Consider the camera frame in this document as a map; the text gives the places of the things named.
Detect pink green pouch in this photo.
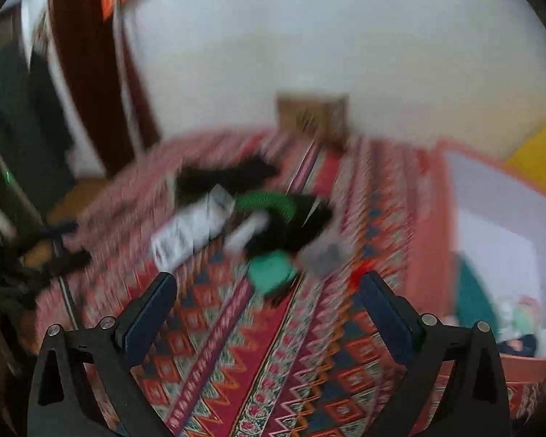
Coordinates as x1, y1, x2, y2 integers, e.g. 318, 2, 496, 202
512, 296, 542, 337

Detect printed white leaflet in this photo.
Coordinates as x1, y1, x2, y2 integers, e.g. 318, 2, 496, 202
151, 185, 234, 272

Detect black tripod stand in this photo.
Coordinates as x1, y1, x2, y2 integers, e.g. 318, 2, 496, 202
0, 112, 92, 356

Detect coral pink storage box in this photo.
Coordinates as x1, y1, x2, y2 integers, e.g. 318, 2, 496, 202
403, 140, 546, 383

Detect patterned woven tablecloth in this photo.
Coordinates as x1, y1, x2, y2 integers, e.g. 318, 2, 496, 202
26, 129, 546, 437

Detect red small flower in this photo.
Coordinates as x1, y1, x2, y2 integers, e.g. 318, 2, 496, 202
349, 260, 375, 290

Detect teal green plastic case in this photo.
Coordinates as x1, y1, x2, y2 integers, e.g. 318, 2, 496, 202
248, 251, 297, 296

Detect white small bottle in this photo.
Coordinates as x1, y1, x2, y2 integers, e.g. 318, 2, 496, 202
223, 211, 269, 253

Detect clear plastic bag dark items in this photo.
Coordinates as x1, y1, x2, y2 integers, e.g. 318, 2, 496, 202
296, 232, 353, 279

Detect black fluffy fabric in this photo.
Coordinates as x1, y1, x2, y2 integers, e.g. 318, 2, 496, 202
175, 155, 333, 259

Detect green bristle brush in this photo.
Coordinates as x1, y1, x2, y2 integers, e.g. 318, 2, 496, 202
234, 190, 297, 223

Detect brown cardboard box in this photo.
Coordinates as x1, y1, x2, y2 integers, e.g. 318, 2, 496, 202
275, 92, 349, 150

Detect dark red door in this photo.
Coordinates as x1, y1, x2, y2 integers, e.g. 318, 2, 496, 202
48, 0, 135, 177

